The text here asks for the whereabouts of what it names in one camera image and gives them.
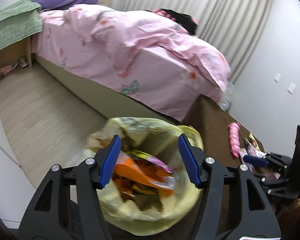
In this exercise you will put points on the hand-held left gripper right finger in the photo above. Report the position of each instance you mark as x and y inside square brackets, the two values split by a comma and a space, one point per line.
[187, 160]

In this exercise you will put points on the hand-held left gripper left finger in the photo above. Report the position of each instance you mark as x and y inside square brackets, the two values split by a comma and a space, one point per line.
[111, 162]

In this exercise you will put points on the orange plastic wrapper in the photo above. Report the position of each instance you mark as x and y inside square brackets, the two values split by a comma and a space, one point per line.
[132, 171]

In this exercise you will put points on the white shoe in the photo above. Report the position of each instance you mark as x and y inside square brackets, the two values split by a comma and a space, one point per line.
[21, 62]

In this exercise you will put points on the brown tablecloth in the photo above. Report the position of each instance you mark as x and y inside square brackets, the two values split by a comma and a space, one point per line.
[212, 122]

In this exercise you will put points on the pink floral duvet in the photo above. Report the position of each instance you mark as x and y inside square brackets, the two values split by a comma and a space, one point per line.
[140, 30]

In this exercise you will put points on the white plastic bag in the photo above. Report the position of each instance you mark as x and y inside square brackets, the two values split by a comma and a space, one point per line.
[226, 97]

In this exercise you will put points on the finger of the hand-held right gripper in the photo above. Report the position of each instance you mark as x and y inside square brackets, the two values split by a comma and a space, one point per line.
[277, 177]
[255, 160]

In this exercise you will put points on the pink caterpillar toy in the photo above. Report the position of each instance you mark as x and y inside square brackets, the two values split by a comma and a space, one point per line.
[233, 137]

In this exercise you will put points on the trash bin with yellow bag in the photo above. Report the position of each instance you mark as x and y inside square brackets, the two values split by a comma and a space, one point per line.
[150, 212]

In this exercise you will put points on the striped beige curtain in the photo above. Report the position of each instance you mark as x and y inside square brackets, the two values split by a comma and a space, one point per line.
[227, 10]

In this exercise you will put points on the wooden nightstand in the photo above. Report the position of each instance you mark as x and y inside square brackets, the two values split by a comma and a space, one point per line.
[27, 52]

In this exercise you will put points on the white wall switch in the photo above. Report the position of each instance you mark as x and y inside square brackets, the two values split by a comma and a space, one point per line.
[291, 88]
[277, 77]

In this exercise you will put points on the green checked cloth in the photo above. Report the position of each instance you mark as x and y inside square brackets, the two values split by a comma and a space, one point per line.
[12, 27]

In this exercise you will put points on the black pink garment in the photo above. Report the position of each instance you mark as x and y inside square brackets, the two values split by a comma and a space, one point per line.
[182, 21]

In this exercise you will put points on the pink yellow snack bag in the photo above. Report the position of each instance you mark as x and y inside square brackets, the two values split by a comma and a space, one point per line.
[253, 152]

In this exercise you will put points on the pink slipper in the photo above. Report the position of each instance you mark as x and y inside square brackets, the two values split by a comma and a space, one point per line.
[5, 70]

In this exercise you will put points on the bed with pink floral sheet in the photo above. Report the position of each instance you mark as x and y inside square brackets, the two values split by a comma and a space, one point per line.
[152, 80]

